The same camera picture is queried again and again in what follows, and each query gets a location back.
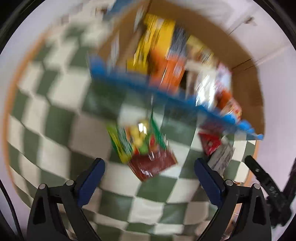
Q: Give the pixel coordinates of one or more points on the white grey snack packet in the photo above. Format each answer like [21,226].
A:
[221,158]

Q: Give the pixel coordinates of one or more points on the white silver snack packet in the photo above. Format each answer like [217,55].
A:
[205,89]

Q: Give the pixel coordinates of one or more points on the yellow snack packet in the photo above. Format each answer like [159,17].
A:
[158,35]

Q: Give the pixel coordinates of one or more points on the red silver snack packet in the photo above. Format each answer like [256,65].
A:
[223,79]

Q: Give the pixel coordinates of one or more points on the colourful candy bag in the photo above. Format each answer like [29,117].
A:
[141,138]

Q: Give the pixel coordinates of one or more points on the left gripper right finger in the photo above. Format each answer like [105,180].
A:
[221,193]

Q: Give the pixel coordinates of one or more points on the yellow biscuit ball packet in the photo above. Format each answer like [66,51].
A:
[198,52]

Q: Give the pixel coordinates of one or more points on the orange red snack packet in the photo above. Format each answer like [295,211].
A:
[227,104]

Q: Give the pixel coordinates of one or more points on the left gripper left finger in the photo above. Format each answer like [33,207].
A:
[77,193]

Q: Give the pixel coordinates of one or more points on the green white checkered mat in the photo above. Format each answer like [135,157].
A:
[56,127]

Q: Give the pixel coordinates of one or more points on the black silver striped packet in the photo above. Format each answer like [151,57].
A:
[179,42]

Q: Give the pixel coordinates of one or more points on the small red packet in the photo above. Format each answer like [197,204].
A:
[210,142]

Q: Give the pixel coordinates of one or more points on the cardboard box blue rim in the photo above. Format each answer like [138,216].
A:
[108,65]

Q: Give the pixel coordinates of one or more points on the dark red snack packet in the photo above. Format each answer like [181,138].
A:
[151,164]

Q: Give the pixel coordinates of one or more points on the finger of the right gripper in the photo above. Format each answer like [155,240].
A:
[265,180]

